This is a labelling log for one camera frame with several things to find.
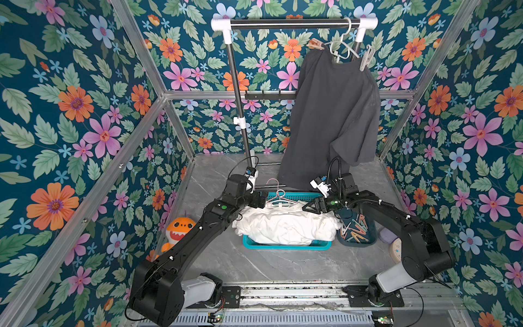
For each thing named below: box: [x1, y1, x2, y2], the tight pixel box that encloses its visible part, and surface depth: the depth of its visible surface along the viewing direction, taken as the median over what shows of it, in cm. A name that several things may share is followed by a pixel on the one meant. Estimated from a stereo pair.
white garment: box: [232, 200, 343, 246], surface depth 83 cm
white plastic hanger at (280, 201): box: [266, 188, 299, 208], surface depth 89 cm
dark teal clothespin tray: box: [335, 207, 378, 248], surface depth 90 cm
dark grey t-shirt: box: [278, 44, 381, 191], surface depth 69 cm
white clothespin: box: [359, 44, 376, 72], surface depth 55 cm
